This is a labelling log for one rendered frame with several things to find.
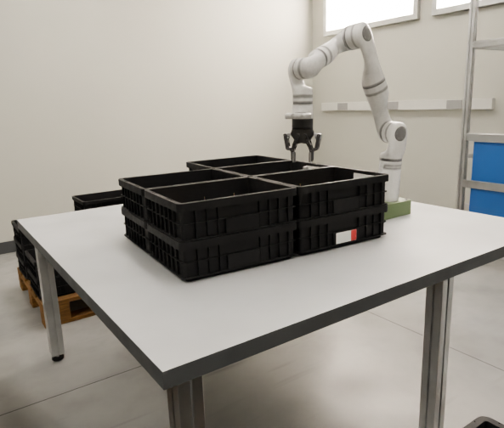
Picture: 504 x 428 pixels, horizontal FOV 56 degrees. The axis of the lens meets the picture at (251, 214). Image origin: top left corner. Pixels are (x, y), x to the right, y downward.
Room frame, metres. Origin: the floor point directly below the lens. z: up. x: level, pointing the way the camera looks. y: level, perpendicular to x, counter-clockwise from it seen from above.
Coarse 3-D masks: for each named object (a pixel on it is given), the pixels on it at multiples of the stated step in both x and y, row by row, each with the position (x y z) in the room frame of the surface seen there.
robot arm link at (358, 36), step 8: (360, 24) 1.84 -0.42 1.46; (352, 32) 1.84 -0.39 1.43; (360, 32) 1.83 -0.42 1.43; (368, 32) 1.85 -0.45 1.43; (352, 40) 1.85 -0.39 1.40; (360, 40) 1.83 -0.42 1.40; (368, 40) 1.85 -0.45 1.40; (352, 48) 1.88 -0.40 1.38; (360, 48) 1.85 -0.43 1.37; (368, 48) 1.85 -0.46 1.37; (368, 56) 1.86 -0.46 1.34; (376, 56) 1.88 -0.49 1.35; (368, 64) 1.86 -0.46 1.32; (376, 64) 1.88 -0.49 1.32; (368, 72) 1.87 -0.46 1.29; (376, 72) 1.88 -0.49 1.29; (368, 80) 1.89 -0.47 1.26; (376, 80) 1.88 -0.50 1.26; (384, 80) 1.90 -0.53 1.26; (368, 88) 1.90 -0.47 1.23
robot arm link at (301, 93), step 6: (294, 60) 1.70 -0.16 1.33; (288, 66) 1.71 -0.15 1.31; (288, 72) 1.71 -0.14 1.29; (294, 78) 1.70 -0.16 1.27; (294, 84) 1.70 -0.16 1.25; (300, 84) 1.71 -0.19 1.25; (294, 90) 1.69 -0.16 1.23; (300, 90) 1.67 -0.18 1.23; (306, 90) 1.67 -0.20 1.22; (312, 90) 1.69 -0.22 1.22; (294, 96) 1.69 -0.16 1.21; (300, 96) 1.67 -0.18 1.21; (306, 96) 1.67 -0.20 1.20; (312, 96) 1.69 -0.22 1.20; (294, 102) 1.69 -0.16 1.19; (300, 102) 1.67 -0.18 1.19; (306, 102) 1.67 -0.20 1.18; (312, 102) 1.69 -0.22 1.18
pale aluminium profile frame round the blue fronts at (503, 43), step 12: (468, 24) 3.33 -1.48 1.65; (468, 36) 3.32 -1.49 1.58; (468, 48) 3.32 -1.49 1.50; (480, 48) 3.40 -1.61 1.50; (492, 48) 3.44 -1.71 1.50; (468, 60) 3.32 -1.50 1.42; (468, 72) 3.31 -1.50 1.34; (468, 84) 3.30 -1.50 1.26; (468, 96) 3.30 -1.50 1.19; (468, 108) 3.30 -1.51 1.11; (468, 120) 3.31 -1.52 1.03; (468, 132) 3.31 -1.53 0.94; (468, 156) 3.31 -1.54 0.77; (468, 180) 3.24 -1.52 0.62; (456, 204) 3.33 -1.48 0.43; (468, 204) 3.29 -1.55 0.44
